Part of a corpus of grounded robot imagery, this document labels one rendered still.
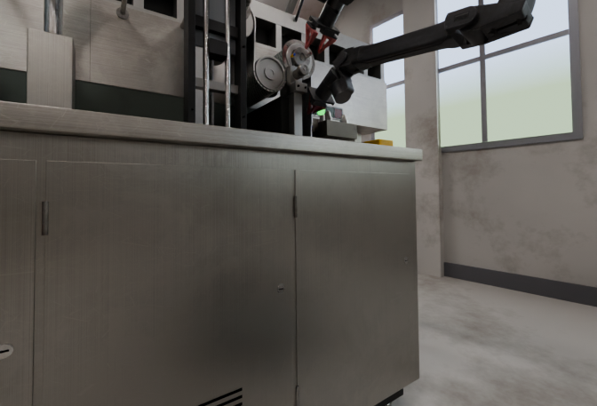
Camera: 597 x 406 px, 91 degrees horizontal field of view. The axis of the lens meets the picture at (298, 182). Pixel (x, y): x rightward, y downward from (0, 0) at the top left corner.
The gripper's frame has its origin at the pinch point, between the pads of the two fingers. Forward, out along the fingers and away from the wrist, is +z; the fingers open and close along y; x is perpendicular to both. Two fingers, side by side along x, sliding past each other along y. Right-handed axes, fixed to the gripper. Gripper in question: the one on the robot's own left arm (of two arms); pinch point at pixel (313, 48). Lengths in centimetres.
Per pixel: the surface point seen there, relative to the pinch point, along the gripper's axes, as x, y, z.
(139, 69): 20, -52, 34
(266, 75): -4.8, -16.2, 11.7
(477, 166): -5, 193, 46
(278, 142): -45, -29, 7
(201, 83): -21.0, -41.7, 10.3
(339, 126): -19.0, 14.2, 18.4
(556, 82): 5, 197, -27
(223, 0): 0.0, -34.9, -4.9
